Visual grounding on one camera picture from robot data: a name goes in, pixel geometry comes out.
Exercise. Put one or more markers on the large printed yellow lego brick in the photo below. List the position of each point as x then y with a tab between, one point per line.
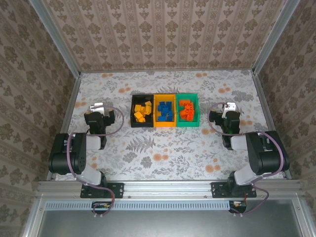
138	115

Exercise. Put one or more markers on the large orange lego brick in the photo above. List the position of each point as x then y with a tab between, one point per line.
190	115

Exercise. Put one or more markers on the long blue lego brick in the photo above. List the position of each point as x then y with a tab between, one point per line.
169	105

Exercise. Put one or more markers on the dark blue lego brick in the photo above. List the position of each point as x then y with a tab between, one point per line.
165	114

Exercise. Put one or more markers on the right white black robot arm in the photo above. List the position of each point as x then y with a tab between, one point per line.
261	155

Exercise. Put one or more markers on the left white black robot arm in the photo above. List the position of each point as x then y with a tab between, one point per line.
74	153

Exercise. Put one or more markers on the green plastic bin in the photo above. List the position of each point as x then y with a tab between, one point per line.
188	124

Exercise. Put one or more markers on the black plastic bin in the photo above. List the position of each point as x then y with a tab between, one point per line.
138	98

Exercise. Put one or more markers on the yellow plastic bin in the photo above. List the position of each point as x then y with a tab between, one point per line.
165	124

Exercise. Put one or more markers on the small black connector board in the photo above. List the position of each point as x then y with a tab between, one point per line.
102	205
238	204

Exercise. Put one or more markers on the grey metal panel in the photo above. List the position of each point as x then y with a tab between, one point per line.
168	222

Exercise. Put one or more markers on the aluminium table side rail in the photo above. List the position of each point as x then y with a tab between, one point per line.
69	111
266	103

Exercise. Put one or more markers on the aluminium frame post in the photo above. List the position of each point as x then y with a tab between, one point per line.
56	39
276	37

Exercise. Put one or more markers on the aluminium mounting rail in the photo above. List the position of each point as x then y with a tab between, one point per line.
168	190

